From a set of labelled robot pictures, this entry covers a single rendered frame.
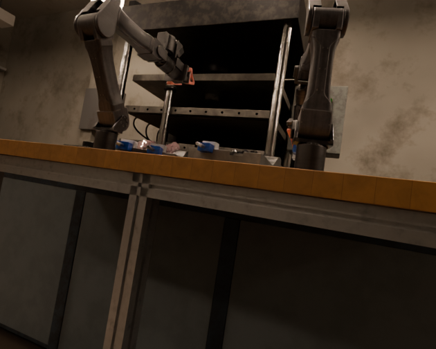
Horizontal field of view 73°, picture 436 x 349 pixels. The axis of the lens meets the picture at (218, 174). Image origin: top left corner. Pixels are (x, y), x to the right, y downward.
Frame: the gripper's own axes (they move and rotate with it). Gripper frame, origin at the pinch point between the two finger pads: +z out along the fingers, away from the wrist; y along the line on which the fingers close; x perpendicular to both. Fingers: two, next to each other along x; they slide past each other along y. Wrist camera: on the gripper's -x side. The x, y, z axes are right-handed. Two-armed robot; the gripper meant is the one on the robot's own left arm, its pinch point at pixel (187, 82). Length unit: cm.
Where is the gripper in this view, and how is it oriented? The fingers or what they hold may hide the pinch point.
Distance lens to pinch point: 133.2
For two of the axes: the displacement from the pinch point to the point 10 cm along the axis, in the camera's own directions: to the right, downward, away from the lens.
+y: -9.0, -1.1, 4.2
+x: -1.7, 9.8, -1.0
